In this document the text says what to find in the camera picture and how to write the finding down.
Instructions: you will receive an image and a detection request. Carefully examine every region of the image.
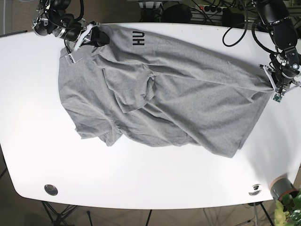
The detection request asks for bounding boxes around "green plant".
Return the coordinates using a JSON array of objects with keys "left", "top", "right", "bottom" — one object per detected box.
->
[{"left": 274, "top": 191, "right": 301, "bottom": 226}]

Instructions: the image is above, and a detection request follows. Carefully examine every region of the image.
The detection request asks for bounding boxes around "metal table grommet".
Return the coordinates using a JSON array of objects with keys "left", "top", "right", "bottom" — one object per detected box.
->
[
  {"left": 44, "top": 184, "right": 58, "bottom": 196},
  {"left": 248, "top": 184, "right": 262, "bottom": 196}
]

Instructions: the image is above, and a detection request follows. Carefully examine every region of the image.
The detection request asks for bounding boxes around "left metal table grommet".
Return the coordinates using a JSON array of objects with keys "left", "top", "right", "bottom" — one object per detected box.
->
[{"left": 44, "top": 184, "right": 58, "bottom": 196}]

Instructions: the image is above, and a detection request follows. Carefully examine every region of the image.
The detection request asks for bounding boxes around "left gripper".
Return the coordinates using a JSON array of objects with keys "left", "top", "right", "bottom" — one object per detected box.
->
[{"left": 260, "top": 49, "right": 301, "bottom": 102}]

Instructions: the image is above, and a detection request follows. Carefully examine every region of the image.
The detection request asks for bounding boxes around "right metal table grommet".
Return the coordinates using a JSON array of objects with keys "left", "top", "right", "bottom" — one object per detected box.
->
[{"left": 248, "top": 184, "right": 262, "bottom": 196}]

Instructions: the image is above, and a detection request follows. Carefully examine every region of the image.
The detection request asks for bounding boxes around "grey long sleeve shirt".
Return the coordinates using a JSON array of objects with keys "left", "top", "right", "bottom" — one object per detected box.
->
[{"left": 58, "top": 25, "right": 273, "bottom": 158}]

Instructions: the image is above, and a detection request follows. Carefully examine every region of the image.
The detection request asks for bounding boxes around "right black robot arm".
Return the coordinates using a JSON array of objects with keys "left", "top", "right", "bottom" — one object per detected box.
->
[{"left": 32, "top": 0, "right": 110, "bottom": 65}]

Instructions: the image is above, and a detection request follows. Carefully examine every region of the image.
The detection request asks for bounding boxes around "grey plant pot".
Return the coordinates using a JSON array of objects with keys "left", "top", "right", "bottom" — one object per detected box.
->
[{"left": 269, "top": 175, "right": 298, "bottom": 201}]

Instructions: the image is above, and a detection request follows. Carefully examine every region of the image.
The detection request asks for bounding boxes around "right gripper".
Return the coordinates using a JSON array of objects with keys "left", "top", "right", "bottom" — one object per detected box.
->
[{"left": 61, "top": 21, "right": 110, "bottom": 65}]

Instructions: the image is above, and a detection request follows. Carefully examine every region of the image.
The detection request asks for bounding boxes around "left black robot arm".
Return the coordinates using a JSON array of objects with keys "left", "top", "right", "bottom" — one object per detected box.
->
[{"left": 251, "top": 0, "right": 301, "bottom": 103}]

